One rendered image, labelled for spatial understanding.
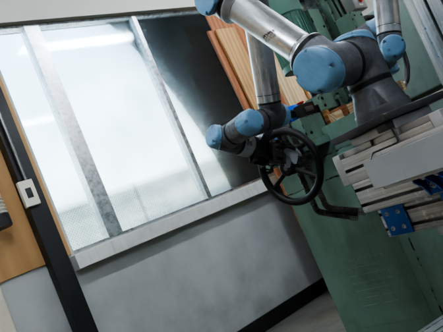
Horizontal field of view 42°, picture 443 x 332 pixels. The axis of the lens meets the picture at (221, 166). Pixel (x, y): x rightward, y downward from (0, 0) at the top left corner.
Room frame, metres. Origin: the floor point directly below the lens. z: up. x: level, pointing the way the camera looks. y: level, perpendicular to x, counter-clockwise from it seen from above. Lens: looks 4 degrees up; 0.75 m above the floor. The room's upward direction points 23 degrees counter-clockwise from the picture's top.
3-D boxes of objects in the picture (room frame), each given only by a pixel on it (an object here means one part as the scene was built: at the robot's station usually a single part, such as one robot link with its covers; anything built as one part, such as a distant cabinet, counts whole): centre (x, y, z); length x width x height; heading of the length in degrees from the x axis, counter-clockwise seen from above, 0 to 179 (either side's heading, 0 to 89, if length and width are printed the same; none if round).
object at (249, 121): (1.73, -0.12, 0.96); 0.11 x 0.11 x 0.08; 40
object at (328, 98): (2.34, -0.48, 0.99); 0.14 x 0.07 x 0.09; 134
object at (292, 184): (2.41, -0.56, 0.76); 0.57 x 0.45 x 0.09; 134
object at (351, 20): (2.36, -0.73, 1.22); 0.09 x 0.08 x 0.15; 134
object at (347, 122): (2.25, -0.39, 0.87); 0.61 x 0.30 x 0.06; 44
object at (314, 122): (2.19, -0.33, 0.91); 0.15 x 0.14 x 0.09; 44
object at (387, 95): (1.52, -0.45, 0.87); 0.15 x 0.15 x 0.10
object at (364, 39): (1.52, -0.44, 0.98); 0.13 x 0.12 x 0.14; 130
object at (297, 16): (2.32, -0.47, 1.32); 0.18 x 0.18 x 0.31
